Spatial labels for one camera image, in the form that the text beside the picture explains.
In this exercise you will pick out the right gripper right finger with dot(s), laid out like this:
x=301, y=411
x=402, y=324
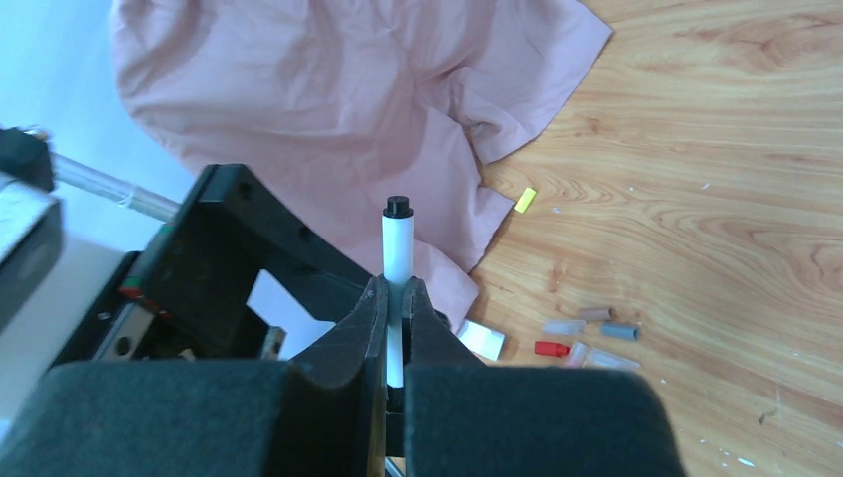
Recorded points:
x=465, y=418

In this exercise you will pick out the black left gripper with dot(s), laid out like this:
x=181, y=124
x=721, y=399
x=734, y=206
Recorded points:
x=217, y=276

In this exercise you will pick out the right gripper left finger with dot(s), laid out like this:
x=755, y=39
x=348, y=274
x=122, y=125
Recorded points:
x=321, y=414

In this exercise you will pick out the brown translucent pen cap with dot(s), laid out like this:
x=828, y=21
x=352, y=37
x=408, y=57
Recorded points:
x=596, y=314

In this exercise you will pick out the red pen cap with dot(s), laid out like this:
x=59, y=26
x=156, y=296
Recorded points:
x=551, y=349

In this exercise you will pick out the pink cloth shorts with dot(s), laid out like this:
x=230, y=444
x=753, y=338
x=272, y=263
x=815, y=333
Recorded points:
x=338, y=105

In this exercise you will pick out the clear translucent pen cap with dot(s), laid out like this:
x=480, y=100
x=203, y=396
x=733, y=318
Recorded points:
x=564, y=327

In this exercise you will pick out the black cap marker pen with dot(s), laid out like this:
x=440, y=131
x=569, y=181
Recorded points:
x=398, y=267

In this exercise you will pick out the yellow pen cap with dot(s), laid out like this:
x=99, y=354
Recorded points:
x=525, y=200

